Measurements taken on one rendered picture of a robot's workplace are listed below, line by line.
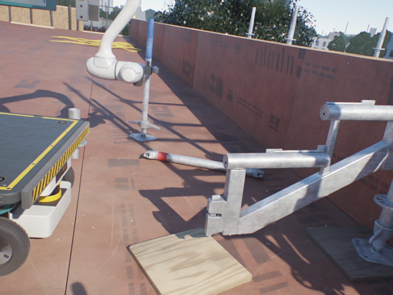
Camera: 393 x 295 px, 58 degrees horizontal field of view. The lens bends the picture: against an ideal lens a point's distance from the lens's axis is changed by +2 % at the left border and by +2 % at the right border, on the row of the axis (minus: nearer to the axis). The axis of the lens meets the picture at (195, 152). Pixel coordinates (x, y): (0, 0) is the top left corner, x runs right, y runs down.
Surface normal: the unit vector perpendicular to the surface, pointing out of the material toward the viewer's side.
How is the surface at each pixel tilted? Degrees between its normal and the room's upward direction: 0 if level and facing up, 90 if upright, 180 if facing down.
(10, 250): 90
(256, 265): 0
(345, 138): 90
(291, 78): 90
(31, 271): 0
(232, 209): 90
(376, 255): 0
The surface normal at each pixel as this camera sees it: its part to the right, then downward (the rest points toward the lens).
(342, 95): -0.96, -0.03
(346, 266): 0.12, -0.94
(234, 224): 0.25, 0.36
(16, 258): -0.01, 0.32
